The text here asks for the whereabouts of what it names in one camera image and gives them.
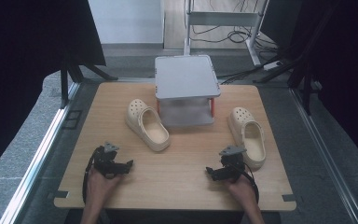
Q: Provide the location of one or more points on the black curtain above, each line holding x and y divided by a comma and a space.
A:
28, 62
338, 62

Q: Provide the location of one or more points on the black tripod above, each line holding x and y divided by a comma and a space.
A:
74, 73
304, 84

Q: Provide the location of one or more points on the white metal stand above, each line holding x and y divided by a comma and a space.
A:
222, 18

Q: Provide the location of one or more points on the person's left hand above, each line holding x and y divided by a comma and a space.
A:
99, 188

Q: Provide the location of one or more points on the cream clog shoe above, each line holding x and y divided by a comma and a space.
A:
147, 124
249, 137

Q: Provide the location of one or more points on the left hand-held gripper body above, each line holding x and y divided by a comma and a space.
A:
104, 161

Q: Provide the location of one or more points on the white power strip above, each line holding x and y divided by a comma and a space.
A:
272, 65

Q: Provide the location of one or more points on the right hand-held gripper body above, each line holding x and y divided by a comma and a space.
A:
232, 163

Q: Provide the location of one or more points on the person's right hand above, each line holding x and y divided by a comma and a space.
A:
242, 191

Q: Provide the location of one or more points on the grey two-tier shoe rack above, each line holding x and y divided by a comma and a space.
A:
185, 77

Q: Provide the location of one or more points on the aluminium rail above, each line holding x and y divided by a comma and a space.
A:
40, 155
326, 155

